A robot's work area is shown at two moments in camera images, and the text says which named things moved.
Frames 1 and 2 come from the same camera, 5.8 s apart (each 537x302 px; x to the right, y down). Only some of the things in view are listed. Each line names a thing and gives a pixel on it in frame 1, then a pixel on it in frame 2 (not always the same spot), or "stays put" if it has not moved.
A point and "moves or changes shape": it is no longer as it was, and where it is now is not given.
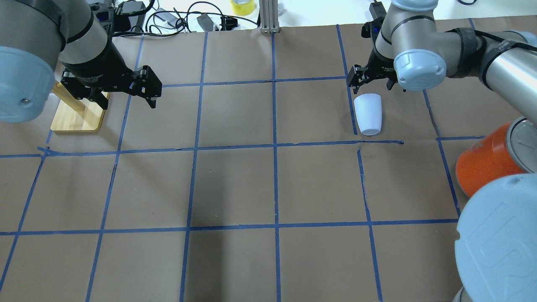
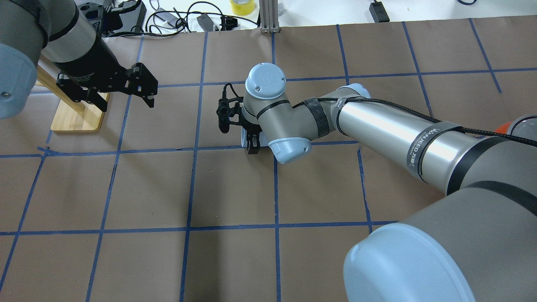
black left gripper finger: (147, 84) stays put
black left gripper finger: (99, 98) stays put
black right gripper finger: (355, 77) -> (253, 137)
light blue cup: (368, 109) moves or changes shape
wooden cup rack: (74, 114) stays put
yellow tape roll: (243, 7) stays put
